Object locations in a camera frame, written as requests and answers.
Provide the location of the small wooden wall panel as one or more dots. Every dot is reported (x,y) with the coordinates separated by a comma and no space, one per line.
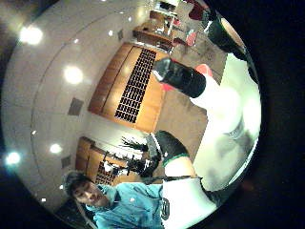
(87,159)

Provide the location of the dark red chair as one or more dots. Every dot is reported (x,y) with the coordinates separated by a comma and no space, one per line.
(196,10)

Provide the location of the black slotted vent grille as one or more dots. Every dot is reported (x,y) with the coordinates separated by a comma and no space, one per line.
(136,86)

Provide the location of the grey square ceiling vent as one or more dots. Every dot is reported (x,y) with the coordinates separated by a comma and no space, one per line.
(75,106)
(120,34)
(65,161)

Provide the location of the wooden desk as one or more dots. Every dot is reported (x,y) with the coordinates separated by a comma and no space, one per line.
(149,35)

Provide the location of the dark potted plant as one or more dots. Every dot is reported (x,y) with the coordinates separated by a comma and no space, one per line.
(139,163)

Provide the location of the the person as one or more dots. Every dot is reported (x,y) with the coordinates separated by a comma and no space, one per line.
(133,203)

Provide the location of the round ceiling lamp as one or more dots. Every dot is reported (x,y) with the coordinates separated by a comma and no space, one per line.
(12,158)
(55,148)
(30,35)
(73,75)

